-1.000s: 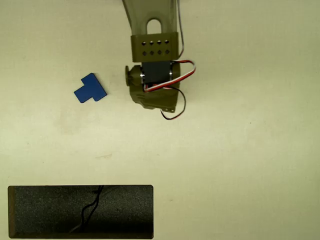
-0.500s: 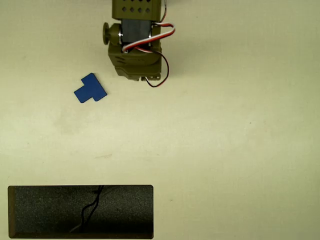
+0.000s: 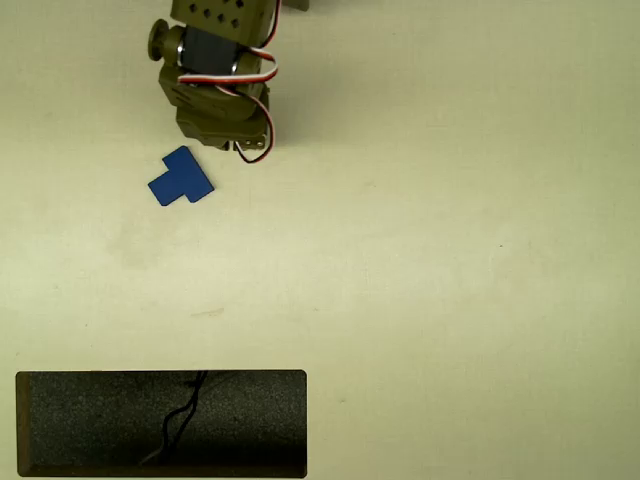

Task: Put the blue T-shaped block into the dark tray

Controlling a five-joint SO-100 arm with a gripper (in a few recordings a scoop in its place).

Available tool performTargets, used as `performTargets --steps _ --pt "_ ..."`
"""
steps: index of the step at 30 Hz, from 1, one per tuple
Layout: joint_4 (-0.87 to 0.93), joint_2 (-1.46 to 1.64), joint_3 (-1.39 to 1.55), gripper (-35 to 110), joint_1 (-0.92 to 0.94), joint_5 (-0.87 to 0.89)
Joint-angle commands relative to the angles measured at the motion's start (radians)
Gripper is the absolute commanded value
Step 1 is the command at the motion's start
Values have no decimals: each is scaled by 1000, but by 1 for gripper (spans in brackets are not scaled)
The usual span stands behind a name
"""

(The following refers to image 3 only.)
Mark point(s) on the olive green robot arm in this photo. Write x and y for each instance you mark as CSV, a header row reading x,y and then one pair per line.
x,y
220,15

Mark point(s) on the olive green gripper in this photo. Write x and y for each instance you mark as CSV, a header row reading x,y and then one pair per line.
x,y
209,134

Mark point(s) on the blue T block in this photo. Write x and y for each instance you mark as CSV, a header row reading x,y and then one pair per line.
x,y
180,175

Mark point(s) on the black rectangular foam tray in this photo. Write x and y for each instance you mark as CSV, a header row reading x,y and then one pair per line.
x,y
100,425

